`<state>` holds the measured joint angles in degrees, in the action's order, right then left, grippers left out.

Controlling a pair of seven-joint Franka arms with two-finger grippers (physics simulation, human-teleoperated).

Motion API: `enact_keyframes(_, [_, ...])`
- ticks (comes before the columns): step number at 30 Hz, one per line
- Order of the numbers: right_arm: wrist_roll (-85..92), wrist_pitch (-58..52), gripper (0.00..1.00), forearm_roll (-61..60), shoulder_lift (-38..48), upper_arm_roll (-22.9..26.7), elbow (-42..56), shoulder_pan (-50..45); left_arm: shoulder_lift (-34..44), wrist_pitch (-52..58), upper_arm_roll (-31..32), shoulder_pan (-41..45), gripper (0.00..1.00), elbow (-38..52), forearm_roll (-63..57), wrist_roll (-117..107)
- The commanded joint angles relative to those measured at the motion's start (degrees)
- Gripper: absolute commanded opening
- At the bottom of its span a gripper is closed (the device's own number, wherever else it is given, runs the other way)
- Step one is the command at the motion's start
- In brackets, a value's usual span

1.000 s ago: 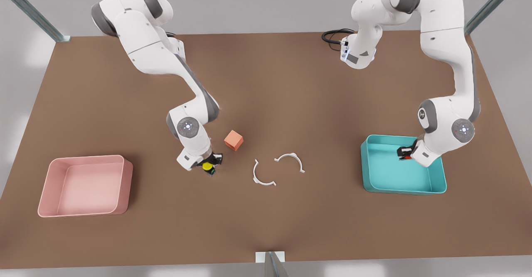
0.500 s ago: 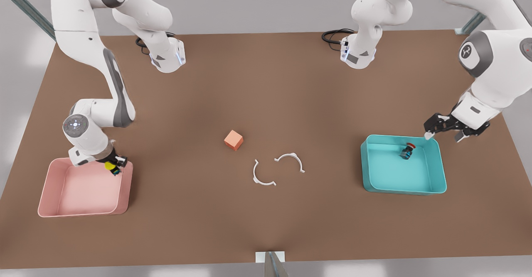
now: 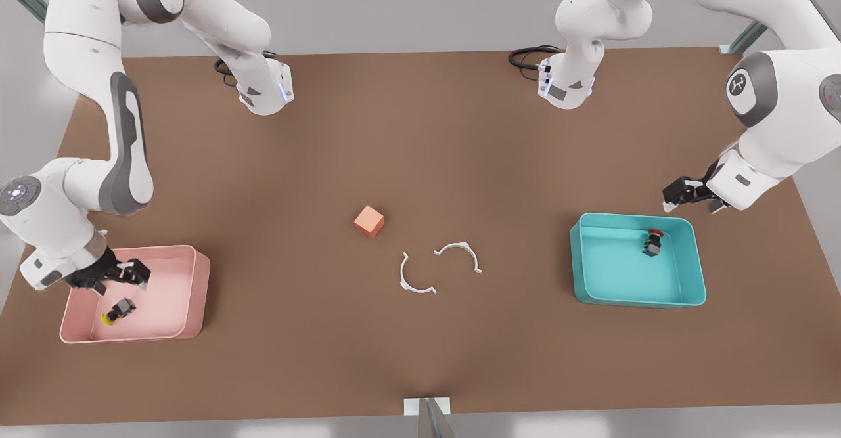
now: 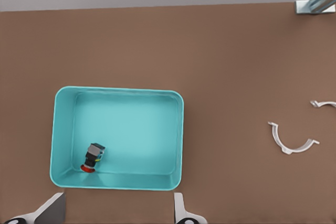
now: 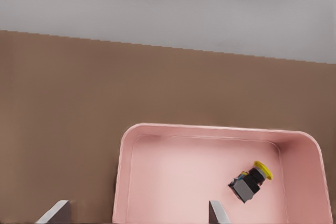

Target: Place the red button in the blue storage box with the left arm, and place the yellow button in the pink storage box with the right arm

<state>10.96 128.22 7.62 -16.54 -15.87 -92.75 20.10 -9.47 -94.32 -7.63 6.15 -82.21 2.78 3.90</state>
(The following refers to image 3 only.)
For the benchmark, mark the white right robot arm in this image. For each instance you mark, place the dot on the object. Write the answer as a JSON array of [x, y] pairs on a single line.
[[85, 44]]

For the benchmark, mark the pink storage box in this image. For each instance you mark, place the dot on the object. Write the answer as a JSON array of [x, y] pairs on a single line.
[[167, 293]]

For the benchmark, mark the yellow push button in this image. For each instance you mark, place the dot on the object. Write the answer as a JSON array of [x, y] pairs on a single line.
[[119, 310]]

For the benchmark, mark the orange cube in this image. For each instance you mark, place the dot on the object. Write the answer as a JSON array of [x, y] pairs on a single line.
[[369, 221]]

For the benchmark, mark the white curved clip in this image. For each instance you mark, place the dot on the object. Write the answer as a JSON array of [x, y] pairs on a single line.
[[406, 282], [460, 249]]

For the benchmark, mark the red push button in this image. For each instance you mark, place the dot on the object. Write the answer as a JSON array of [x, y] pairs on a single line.
[[652, 243]]

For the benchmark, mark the blue storage box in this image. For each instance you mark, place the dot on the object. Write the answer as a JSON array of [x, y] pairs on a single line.
[[617, 267]]

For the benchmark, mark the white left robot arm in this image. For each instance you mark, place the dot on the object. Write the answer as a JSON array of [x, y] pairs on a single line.
[[782, 116]]

